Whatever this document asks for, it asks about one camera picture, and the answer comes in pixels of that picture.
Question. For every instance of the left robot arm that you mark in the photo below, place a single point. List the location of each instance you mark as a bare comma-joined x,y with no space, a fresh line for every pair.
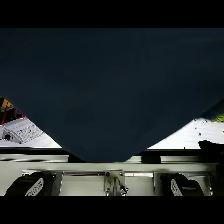
23,185

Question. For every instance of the dark blue T-shirt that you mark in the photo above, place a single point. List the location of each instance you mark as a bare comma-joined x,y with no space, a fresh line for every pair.
110,86

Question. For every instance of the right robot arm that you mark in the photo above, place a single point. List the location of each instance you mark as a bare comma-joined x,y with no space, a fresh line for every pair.
186,186

